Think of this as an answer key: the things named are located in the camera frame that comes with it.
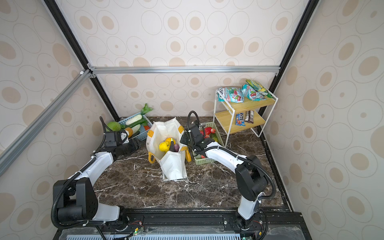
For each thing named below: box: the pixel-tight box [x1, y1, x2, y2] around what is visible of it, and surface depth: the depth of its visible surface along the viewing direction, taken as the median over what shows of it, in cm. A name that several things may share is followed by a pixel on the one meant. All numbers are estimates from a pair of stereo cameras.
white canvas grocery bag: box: [146, 117, 192, 182], surface depth 90 cm
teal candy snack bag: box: [241, 84, 268, 101], surface depth 83 cm
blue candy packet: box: [235, 112, 246, 127], surface depth 97 cm
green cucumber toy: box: [120, 119, 148, 129], surface depth 111 cm
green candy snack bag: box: [217, 87, 244, 103], surface depth 85 cm
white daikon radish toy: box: [125, 103, 153, 126], surface depth 112 cm
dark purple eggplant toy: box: [170, 140, 175, 152], surface depth 97 cm
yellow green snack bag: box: [246, 79, 274, 99], surface depth 82 cm
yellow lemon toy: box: [158, 140, 172, 152], surface depth 95 cm
